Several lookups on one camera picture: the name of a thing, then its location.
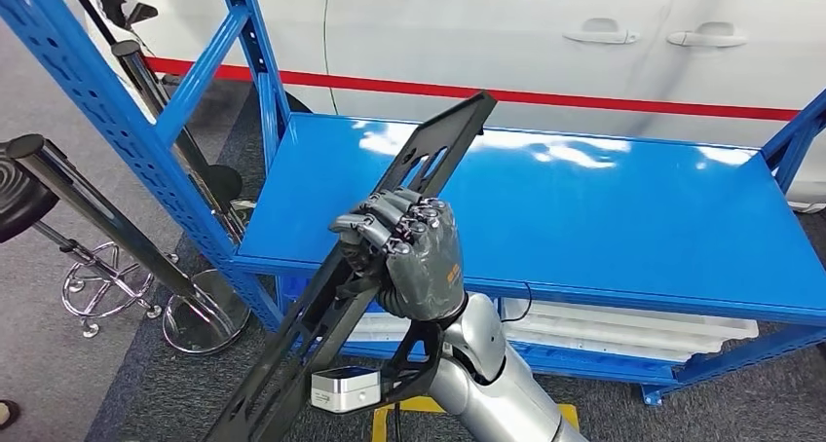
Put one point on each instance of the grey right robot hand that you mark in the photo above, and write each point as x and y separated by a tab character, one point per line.
426	265

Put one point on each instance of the chrome stanchion post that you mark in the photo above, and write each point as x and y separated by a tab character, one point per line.
97	211
143	78

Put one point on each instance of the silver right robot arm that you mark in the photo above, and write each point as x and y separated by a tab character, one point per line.
497	394

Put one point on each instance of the long black plastic panel part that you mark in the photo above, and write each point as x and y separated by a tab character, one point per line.
452	129

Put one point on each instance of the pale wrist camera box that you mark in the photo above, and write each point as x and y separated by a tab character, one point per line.
342	390

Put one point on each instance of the white car with red stripe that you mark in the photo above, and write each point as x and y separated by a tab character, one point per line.
452	39

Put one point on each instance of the standing person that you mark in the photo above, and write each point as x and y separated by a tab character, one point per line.
5	414

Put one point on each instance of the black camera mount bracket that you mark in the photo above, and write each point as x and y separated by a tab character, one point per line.
413	361

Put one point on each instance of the blue metal shelf rack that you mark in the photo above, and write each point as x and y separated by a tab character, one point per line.
581	220

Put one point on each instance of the black round stool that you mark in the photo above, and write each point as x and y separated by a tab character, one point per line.
19	194

